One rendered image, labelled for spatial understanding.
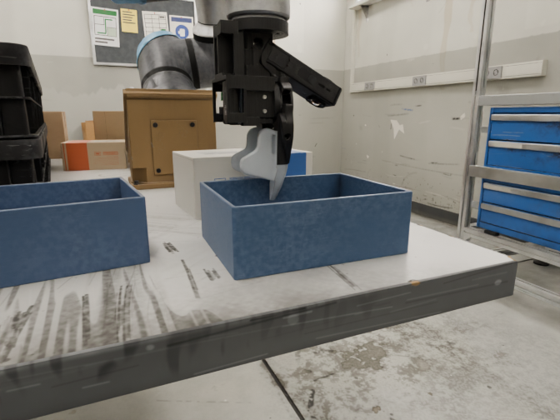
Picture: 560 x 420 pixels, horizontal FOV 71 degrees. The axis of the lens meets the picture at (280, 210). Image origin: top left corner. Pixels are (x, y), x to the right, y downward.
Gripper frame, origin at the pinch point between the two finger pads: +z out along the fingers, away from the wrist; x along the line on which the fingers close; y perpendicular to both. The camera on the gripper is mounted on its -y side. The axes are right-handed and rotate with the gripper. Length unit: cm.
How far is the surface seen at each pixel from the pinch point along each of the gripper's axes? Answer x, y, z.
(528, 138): -67, -140, 0
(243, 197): 0.1, 4.4, 0.7
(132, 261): 7.1, 18.5, 4.9
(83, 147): -73, 27, -1
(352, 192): 3.4, -9.6, 0.5
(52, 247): 7.9, 25.2, 2.3
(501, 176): -75, -136, 17
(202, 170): -8.6, 7.9, -1.8
